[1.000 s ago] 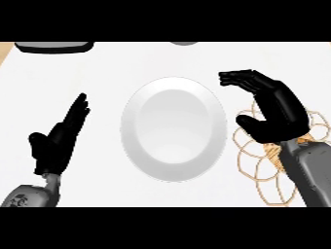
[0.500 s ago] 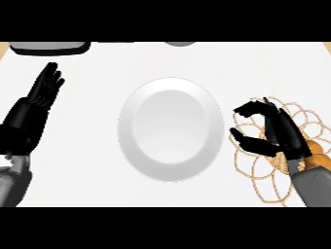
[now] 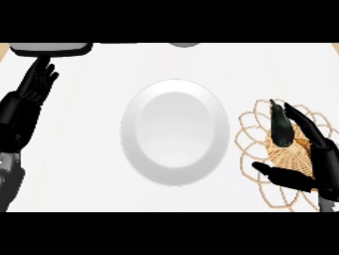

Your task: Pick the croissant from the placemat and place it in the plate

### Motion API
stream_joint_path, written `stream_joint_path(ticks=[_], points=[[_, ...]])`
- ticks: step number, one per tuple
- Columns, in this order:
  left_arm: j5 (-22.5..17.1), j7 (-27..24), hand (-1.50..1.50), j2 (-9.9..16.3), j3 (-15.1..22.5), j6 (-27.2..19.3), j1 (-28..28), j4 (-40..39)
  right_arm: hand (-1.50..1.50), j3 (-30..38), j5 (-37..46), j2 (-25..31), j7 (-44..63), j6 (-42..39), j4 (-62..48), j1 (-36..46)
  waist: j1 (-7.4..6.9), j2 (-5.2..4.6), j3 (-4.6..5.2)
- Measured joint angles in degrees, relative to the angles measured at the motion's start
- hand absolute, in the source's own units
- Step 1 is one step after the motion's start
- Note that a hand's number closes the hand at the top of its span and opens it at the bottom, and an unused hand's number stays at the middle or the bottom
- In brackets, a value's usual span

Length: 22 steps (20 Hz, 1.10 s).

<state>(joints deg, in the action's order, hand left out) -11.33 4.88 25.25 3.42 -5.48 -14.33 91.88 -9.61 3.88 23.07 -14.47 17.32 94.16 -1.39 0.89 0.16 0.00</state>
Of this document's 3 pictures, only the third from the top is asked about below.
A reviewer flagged tan woven flower placemat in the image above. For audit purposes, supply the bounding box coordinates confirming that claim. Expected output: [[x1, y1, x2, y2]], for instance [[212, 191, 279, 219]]
[[233, 98, 339, 211]]

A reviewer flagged dark green oblong food item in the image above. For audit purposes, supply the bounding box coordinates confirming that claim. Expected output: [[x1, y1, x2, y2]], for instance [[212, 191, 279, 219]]
[[268, 99, 298, 148]]

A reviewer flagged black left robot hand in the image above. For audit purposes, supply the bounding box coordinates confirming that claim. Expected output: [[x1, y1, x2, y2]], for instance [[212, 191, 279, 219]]
[[0, 55, 61, 154]]

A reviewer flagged white oval plate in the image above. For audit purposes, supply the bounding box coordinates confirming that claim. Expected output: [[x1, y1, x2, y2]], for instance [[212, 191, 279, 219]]
[[121, 78, 231, 187]]

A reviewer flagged small grey rounded object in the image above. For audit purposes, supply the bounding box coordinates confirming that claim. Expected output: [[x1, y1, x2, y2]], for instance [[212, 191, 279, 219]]
[[169, 42, 202, 49]]

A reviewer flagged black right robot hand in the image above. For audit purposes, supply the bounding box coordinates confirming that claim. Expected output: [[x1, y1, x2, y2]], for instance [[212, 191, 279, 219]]
[[251, 102, 339, 204]]

